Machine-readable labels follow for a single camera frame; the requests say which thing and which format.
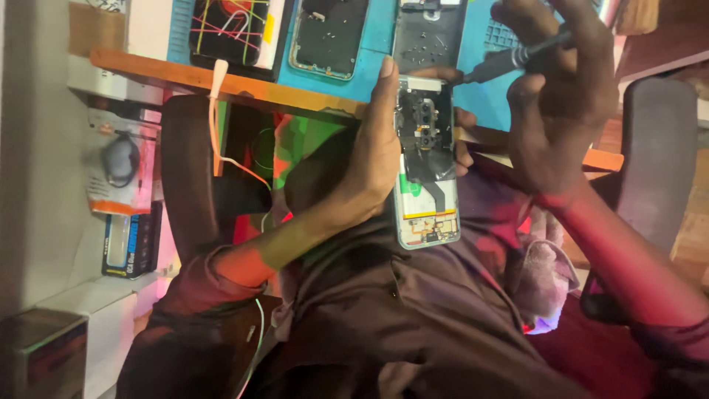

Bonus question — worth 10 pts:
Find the person's brown shirt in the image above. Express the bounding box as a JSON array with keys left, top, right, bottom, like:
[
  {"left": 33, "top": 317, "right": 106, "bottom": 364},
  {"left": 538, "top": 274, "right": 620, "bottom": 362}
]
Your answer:
[{"left": 115, "top": 152, "right": 709, "bottom": 399}]

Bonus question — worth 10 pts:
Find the white device under table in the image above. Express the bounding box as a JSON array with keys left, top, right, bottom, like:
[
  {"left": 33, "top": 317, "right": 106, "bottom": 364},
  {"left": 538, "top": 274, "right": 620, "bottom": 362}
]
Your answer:
[{"left": 66, "top": 54, "right": 166, "bottom": 108}]

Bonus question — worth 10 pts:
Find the white box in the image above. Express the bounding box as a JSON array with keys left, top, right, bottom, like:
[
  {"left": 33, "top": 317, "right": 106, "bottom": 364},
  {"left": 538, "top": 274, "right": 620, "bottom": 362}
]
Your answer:
[{"left": 34, "top": 270, "right": 162, "bottom": 399}]

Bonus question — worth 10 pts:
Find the black precision screwdriver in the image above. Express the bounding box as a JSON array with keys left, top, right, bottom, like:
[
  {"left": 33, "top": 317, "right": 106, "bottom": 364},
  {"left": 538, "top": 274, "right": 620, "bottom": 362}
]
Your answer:
[{"left": 451, "top": 30, "right": 573, "bottom": 87}]

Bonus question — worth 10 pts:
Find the black phone back frame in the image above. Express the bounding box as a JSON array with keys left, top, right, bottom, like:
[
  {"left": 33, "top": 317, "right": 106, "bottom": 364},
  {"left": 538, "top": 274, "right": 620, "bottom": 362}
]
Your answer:
[{"left": 288, "top": 0, "right": 371, "bottom": 82}]

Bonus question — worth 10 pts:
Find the phone with coloured line screen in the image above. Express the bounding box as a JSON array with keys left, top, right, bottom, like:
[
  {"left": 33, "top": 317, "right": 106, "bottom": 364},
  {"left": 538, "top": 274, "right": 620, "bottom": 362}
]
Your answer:
[{"left": 187, "top": 0, "right": 273, "bottom": 69}]

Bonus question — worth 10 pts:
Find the black chair armrest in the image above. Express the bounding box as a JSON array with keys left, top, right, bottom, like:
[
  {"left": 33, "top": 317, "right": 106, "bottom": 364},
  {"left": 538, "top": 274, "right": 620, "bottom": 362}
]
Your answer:
[
  {"left": 160, "top": 93, "right": 273, "bottom": 266},
  {"left": 579, "top": 76, "right": 700, "bottom": 325}
]

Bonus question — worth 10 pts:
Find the brown wooden cabinet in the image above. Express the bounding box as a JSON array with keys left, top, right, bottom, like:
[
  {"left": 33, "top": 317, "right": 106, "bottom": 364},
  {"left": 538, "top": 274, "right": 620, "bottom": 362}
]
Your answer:
[{"left": 614, "top": 0, "right": 709, "bottom": 85}]

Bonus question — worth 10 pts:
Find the white orange cable package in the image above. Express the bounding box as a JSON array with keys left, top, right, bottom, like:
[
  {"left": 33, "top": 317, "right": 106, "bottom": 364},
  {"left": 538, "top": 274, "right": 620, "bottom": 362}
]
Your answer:
[{"left": 84, "top": 106, "right": 158, "bottom": 217}]

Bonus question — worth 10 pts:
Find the black blue glue box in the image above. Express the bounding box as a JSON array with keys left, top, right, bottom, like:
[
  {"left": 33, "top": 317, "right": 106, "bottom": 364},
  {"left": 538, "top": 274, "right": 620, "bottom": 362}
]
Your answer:
[{"left": 101, "top": 201, "right": 165, "bottom": 281}]

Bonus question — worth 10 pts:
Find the dark glossy box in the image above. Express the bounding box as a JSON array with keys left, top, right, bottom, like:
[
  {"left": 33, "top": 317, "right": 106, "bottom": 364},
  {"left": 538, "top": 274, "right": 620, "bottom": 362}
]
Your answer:
[{"left": 0, "top": 308, "right": 89, "bottom": 399}]

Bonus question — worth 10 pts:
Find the smartphone without back cover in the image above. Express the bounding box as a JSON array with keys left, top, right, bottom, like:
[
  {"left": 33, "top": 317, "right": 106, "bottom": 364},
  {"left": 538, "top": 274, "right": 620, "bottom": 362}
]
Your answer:
[{"left": 392, "top": 75, "right": 462, "bottom": 250}]

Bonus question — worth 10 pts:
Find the pink cloth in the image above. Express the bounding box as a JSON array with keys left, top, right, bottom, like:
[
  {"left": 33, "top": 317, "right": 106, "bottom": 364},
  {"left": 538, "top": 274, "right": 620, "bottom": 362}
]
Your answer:
[{"left": 507, "top": 204, "right": 581, "bottom": 335}]

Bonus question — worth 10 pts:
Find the blue repair mat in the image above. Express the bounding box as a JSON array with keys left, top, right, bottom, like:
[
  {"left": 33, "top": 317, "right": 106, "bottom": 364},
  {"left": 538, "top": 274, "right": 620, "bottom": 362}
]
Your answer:
[{"left": 166, "top": 0, "right": 607, "bottom": 134}]

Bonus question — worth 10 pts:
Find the person's right hand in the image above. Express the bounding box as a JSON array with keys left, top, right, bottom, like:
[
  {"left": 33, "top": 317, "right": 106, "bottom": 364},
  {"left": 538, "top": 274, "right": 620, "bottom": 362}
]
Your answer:
[{"left": 490, "top": 0, "right": 620, "bottom": 198}]

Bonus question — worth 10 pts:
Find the white carton with cardboard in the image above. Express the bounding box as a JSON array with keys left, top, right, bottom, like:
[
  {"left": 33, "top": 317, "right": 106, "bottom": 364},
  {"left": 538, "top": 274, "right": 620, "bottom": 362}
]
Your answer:
[{"left": 68, "top": 0, "right": 174, "bottom": 63}]

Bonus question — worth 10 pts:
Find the person's left hand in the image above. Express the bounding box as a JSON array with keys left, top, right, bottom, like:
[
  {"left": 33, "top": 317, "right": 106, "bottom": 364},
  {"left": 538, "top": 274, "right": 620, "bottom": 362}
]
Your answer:
[{"left": 331, "top": 55, "right": 478, "bottom": 224}]

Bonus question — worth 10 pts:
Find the white charging cable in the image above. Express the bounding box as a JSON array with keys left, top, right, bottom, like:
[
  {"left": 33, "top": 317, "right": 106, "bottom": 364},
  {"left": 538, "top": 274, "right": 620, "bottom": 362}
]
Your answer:
[{"left": 207, "top": 59, "right": 274, "bottom": 399}]

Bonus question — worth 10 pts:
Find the grey phone middle frame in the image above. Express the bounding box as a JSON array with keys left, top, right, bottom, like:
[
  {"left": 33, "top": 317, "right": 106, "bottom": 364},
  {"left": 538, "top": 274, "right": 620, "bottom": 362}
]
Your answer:
[{"left": 391, "top": 0, "right": 469, "bottom": 77}]

